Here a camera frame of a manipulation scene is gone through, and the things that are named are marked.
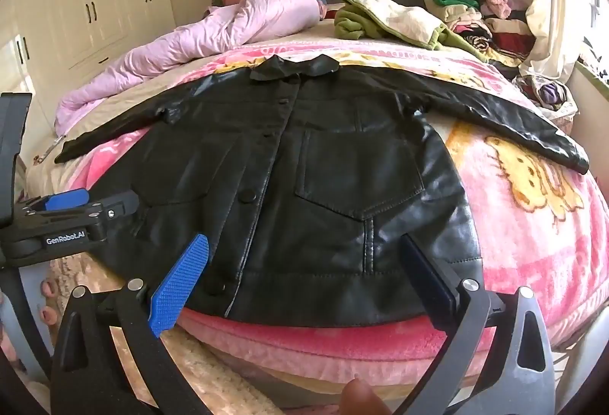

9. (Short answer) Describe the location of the black leather jacket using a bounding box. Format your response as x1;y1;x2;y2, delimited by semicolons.
58;56;590;328

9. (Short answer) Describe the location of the pile of folded clothes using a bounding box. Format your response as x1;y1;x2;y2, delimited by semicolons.
424;0;536;80

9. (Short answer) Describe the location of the person's left hand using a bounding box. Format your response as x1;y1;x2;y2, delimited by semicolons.
1;264;54;384

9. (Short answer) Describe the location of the person's right hand thumb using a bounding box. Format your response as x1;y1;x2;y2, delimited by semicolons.
339;378;391;415

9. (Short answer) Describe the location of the cream built-in wardrobe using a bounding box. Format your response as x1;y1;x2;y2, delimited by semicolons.
1;0;174;156

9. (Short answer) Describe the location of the patterned cloth bundle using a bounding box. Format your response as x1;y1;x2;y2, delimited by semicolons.
512;75;579;135

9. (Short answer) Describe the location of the lilac quilted duvet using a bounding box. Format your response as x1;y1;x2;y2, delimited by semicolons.
54;0;326;136

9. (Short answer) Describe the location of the green and cream blanket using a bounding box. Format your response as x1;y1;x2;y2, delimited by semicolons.
333;0;488;63

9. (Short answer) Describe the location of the cream curtain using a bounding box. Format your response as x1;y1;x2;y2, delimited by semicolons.
520;0;591;83

